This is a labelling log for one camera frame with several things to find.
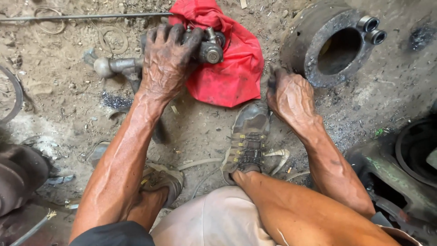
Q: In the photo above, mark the person's left hand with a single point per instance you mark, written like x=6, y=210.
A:
x=167, y=65

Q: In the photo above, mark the person's right hand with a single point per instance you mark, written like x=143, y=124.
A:
x=292, y=94

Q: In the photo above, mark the person's right fingers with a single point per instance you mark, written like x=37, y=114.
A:
x=275, y=80

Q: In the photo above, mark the person's left fingers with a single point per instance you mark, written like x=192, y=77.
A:
x=174, y=36

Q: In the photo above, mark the grey metal valve assembly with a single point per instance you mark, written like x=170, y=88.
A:
x=210, y=51

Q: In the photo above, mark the red cloth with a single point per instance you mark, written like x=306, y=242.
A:
x=232, y=71

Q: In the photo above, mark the large round metal housing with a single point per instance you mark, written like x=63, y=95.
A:
x=327, y=44

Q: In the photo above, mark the grey worn shoe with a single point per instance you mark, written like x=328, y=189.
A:
x=164, y=177
x=247, y=140

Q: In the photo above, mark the thin metal rod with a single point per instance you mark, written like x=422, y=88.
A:
x=85, y=16

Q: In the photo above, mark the person's right leg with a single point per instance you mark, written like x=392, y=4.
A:
x=307, y=211

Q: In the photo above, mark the person's leg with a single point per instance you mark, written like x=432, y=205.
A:
x=146, y=208
x=307, y=211

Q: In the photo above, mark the beige shorts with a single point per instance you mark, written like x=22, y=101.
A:
x=211, y=222

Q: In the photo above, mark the green metal machine casing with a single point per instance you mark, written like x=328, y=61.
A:
x=396, y=177

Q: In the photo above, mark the curved black rubber strip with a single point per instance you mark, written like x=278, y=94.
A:
x=15, y=92

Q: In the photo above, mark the person's left leg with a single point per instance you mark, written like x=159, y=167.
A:
x=146, y=208

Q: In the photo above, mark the black shirt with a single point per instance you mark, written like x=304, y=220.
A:
x=112, y=235

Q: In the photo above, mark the rusty metal machine part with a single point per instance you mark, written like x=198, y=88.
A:
x=18, y=177

